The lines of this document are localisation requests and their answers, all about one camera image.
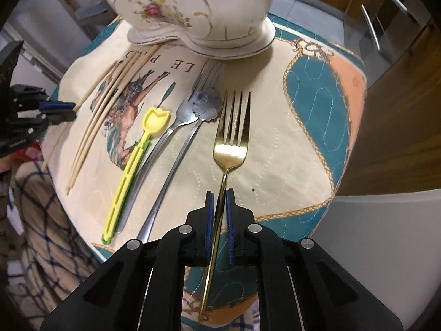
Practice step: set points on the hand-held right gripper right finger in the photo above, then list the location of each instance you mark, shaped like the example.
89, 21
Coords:
230, 229

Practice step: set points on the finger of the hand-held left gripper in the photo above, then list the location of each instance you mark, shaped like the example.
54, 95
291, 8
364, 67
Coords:
57, 104
58, 117

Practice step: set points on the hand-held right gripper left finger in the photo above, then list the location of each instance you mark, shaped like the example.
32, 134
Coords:
210, 229

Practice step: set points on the gold fork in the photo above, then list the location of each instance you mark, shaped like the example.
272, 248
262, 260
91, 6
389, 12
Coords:
229, 151

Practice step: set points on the yellow tulip-shaped bag clip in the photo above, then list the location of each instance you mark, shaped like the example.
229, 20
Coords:
156, 120

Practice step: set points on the silver fork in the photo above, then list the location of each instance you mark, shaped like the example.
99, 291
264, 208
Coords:
182, 117

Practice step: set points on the silver flower-shaped spoon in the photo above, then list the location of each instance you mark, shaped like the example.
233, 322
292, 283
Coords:
206, 105

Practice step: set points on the white floral ceramic utensil holder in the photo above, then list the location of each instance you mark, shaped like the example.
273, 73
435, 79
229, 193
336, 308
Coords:
206, 7

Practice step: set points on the printed quilted tablecloth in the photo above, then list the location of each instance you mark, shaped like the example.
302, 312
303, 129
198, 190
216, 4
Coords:
293, 144

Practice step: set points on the plaid cloth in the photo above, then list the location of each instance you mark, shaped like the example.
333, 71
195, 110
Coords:
44, 231

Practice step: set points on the white plastic chair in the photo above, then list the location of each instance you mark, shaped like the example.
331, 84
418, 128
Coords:
386, 248

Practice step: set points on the wooden kitchen cabinet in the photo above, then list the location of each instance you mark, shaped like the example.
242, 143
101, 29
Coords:
396, 110

